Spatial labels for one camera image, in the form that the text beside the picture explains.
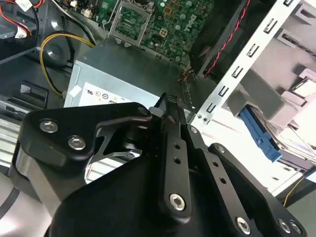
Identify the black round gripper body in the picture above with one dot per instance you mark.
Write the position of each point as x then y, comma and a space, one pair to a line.
118, 202

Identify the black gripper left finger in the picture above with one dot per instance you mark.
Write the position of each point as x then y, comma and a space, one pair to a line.
61, 138

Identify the hard disk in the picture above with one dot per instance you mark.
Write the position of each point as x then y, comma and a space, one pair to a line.
256, 133

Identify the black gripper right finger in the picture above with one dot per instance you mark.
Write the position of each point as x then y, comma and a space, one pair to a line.
237, 187

